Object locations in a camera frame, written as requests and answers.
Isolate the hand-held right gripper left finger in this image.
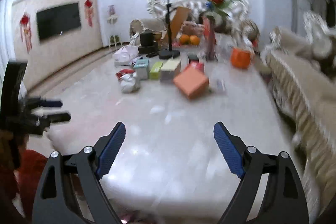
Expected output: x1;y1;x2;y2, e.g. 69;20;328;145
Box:
31;121;126;224

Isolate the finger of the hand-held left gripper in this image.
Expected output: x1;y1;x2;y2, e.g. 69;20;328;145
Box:
25;98;63;109
34;113;71;126

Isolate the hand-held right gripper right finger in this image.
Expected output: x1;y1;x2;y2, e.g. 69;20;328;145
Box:
213;121;307;224

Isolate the white maroon snack packet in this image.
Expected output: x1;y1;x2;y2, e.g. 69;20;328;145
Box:
120;73;141;93

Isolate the orange box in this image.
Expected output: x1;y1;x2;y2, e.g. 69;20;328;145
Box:
173;67;210;100

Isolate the teal box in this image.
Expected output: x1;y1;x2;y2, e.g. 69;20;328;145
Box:
133;58;150;80

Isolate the red box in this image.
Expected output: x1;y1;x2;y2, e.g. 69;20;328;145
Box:
189;61;205;74

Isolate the green box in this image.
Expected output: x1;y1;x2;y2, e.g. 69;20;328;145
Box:
149;61;164;80

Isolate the beige box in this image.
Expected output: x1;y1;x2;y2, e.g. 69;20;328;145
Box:
160;59;182;83

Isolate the ornate cream coffee table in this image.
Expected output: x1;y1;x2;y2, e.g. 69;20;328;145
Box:
47;38;298;224

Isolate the white tissue pack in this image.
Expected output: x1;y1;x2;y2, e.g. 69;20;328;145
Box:
113;46;139;67

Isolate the orange mug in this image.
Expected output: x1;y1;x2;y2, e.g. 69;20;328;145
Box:
230;47;254;69

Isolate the white corner stand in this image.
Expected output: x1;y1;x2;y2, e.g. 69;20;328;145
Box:
106;15;119;49

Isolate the flat black box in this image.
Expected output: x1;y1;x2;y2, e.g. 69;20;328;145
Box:
138;42;159;55

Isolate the vase with red flowers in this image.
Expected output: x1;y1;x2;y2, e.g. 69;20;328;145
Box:
204;0;238;61

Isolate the black phone stand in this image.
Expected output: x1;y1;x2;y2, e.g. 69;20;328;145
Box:
157;0;182;60

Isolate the brown cardboard sheet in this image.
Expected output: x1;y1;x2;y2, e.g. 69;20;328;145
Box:
161;6;192;46

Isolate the ornate sofa with silver trim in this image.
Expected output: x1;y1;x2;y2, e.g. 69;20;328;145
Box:
262;10;336;224

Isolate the red knot wall ornament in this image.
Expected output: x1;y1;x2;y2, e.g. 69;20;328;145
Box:
20;12;33;53
84;0;95;28

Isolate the black wall television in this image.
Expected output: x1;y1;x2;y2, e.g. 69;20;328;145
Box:
36;2;81;41

